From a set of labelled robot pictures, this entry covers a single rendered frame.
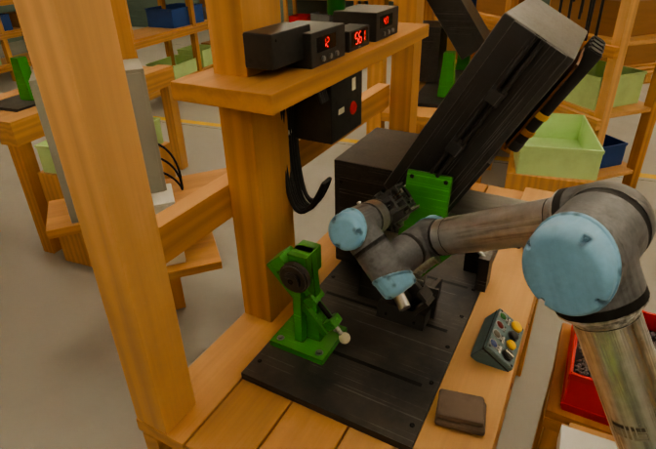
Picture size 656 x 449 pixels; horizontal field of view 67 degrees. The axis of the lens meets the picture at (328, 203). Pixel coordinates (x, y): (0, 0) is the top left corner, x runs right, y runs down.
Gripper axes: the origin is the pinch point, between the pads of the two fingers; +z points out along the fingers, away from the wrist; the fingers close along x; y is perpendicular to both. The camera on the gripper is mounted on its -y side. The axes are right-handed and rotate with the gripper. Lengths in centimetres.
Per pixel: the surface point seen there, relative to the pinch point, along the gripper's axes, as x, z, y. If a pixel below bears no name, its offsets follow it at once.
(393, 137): 19.9, 30.0, -1.9
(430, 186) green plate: -0.5, 2.6, 8.0
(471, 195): -8.1, 26.3, 8.2
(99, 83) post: 36, -67, 0
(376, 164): 13.2, 9.1, -3.2
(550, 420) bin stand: -62, 1, 0
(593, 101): -3, 268, 43
